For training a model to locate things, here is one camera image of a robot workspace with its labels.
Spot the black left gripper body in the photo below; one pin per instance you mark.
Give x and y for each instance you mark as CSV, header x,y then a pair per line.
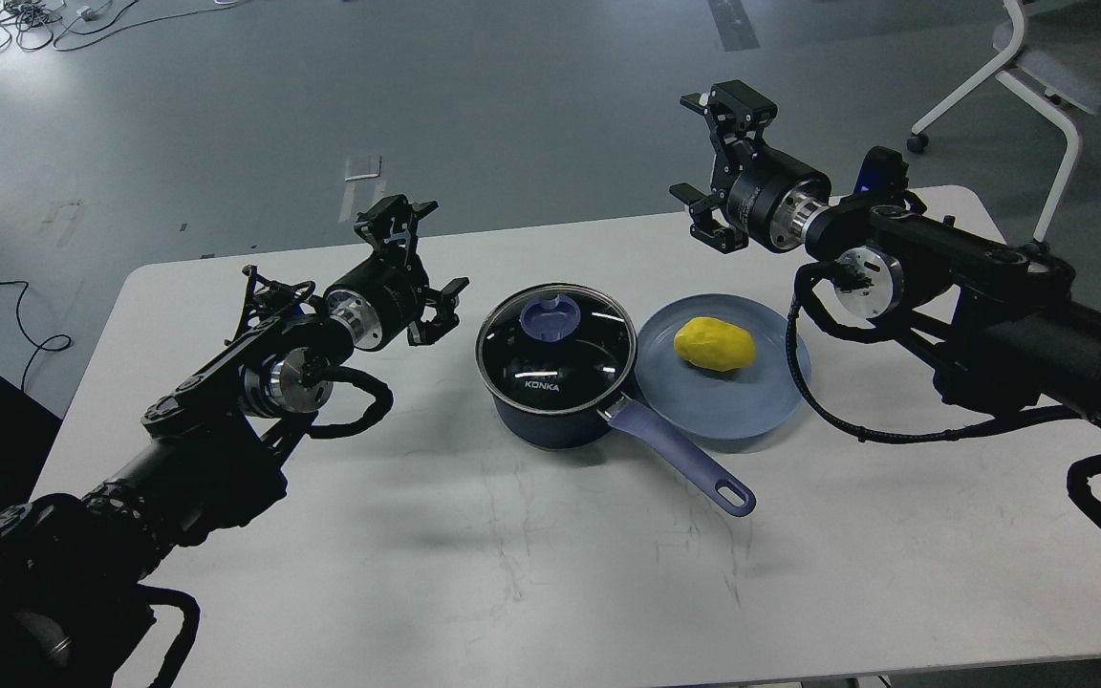
x,y
387,294

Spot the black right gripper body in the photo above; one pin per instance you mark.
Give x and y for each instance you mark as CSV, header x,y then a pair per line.
x,y
761,188

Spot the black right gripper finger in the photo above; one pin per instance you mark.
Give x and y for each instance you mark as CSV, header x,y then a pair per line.
x,y
703,223
736,117

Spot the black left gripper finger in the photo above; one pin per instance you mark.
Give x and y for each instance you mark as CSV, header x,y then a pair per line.
x,y
389,227
444,302

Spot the yellow potato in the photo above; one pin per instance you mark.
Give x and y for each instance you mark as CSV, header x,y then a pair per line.
x,y
715,345

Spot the glass pot lid purple knob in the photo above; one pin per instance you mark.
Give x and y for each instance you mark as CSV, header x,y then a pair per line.
x,y
556,349

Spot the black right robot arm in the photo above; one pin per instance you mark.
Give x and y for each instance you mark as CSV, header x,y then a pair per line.
x,y
997,324

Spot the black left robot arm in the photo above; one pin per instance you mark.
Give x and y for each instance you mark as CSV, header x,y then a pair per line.
x,y
74,605

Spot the blue round plate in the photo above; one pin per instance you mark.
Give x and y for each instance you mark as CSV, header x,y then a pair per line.
x,y
718,406

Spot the dark blue saucepan purple handle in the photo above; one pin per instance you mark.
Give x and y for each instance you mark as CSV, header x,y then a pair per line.
x,y
622,412

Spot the white frame office chair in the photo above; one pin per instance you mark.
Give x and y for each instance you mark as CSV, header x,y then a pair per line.
x,y
1050,60

